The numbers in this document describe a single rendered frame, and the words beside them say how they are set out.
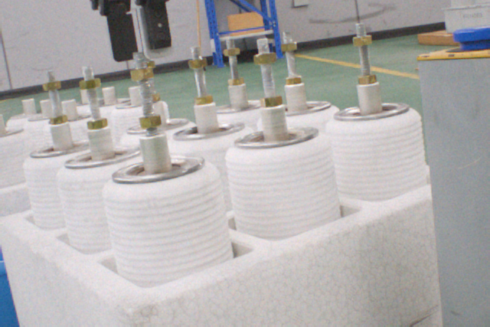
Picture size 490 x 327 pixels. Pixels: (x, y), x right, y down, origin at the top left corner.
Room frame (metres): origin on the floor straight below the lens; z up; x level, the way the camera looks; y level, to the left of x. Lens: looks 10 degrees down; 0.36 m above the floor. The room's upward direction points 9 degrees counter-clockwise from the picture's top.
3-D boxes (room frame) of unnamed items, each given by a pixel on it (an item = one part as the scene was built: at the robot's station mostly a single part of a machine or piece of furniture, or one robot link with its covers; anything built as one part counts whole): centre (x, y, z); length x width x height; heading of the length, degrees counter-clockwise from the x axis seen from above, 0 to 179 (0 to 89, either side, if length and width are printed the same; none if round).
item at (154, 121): (0.53, 0.07, 0.29); 0.02 x 0.02 x 0.01; 70
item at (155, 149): (0.53, 0.07, 0.26); 0.02 x 0.02 x 0.03
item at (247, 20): (6.50, -0.18, 0.36); 0.31 x 0.25 x 0.20; 95
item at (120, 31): (0.55, 0.09, 0.36); 0.02 x 0.01 x 0.04; 120
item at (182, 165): (0.53, 0.07, 0.25); 0.08 x 0.08 x 0.01
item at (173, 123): (0.79, 0.10, 0.25); 0.08 x 0.08 x 0.01
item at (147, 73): (0.53, 0.07, 0.33); 0.02 x 0.02 x 0.01; 70
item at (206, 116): (0.69, 0.03, 0.26); 0.02 x 0.02 x 0.03
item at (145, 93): (0.53, 0.07, 0.31); 0.01 x 0.01 x 0.08; 70
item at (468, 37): (0.49, -0.18, 0.32); 0.04 x 0.04 x 0.02
